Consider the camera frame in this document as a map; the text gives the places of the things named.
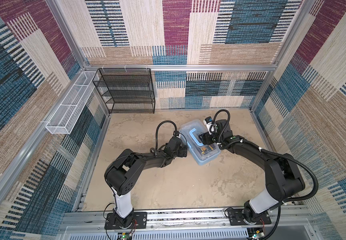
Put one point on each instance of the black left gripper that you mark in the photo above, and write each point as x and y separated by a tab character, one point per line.
183	151

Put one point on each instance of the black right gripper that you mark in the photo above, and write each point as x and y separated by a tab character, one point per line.
205	138

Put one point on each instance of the light blue plastic tool box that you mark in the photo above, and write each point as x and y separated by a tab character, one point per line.
191	132

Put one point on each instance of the yellow black utility knife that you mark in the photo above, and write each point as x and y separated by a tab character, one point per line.
207	149

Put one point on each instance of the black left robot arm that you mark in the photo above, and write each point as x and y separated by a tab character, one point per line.
123	173

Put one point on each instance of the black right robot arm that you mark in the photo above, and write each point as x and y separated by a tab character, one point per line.
282	176

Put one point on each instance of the black mesh shelf rack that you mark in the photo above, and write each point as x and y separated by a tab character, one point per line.
126	90

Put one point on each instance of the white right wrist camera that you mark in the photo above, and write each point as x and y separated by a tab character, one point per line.
210	125

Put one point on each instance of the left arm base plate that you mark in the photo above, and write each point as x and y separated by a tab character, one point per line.
137	220

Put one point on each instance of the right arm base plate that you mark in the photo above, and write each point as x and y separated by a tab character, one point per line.
244	217

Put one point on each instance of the white wire mesh basket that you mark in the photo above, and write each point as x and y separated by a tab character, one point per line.
68	112

